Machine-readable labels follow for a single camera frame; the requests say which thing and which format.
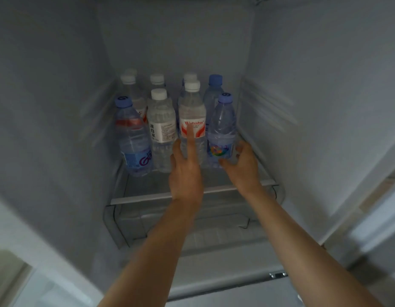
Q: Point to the person's right hand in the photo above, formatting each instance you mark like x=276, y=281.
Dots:
x=245, y=172

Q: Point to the person's left hand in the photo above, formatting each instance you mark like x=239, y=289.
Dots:
x=186, y=179

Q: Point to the purple cap water bottle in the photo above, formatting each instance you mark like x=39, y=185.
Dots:
x=221, y=124
x=132, y=140

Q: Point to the red-label water bottle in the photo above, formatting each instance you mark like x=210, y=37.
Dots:
x=197, y=105

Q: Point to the white refrigerator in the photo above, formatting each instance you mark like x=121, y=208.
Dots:
x=312, y=92

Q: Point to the person's right forearm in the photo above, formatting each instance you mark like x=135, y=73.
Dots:
x=296, y=252

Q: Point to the person's left forearm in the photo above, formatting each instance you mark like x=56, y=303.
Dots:
x=146, y=262

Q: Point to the glass refrigerator shelf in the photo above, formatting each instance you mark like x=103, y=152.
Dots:
x=146, y=188

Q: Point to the white sliding glass door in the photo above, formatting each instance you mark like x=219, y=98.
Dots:
x=9, y=278

